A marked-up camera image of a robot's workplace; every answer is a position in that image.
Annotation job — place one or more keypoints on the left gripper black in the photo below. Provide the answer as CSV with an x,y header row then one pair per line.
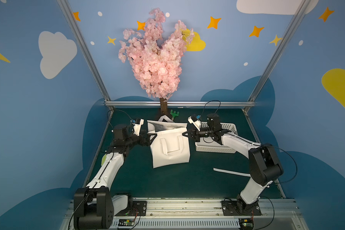
x,y
145,139

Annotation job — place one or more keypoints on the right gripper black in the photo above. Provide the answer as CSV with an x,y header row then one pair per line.
x,y
193,134

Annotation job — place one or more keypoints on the white insulated delivery bag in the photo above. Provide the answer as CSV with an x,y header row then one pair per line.
x,y
170,146

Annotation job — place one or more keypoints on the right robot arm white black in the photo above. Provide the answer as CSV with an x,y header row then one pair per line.
x,y
264,164

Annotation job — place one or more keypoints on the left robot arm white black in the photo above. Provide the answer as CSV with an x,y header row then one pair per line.
x,y
94,207

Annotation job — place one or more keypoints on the white strip on table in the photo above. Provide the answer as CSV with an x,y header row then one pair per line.
x,y
231,172

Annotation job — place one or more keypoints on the pink cherry blossom tree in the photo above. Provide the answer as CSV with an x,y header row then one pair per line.
x,y
156,67

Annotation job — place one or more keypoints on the left controller board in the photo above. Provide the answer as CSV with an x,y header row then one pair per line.
x,y
126,223

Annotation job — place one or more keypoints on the controller board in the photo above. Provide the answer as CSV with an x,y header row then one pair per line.
x,y
246,224
126,223

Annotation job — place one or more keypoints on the right controller board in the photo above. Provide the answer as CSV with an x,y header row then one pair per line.
x,y
246,224

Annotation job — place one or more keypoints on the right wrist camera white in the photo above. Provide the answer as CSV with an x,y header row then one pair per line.
x,y
195,120

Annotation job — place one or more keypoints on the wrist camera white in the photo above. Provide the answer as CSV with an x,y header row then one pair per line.
x,y
195,120
136,126

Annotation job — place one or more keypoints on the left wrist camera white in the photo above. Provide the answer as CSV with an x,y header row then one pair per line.
x,y
136,126

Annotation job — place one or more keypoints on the green toy rake wooden handle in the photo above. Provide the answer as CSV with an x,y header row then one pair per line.
x,y
174,114

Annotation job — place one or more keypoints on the aluminium back frame bar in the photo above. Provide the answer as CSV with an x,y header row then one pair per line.
x,y
179,103

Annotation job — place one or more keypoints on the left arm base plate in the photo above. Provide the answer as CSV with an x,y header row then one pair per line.
x,y
138,208

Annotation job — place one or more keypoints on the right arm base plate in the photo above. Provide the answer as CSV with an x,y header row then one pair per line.
x,y
240,208

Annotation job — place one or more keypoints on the aluminium front rail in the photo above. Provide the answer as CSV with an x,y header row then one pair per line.
x,y
210,214

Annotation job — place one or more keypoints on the left aluminium frame post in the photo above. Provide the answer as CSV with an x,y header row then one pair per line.
x,y
72,22

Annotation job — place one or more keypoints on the aluminium frame post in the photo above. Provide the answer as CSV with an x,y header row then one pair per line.
x,y
288,34
72,22

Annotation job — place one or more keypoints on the right aluminium frame post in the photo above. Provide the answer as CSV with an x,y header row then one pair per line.
x,y
288,34

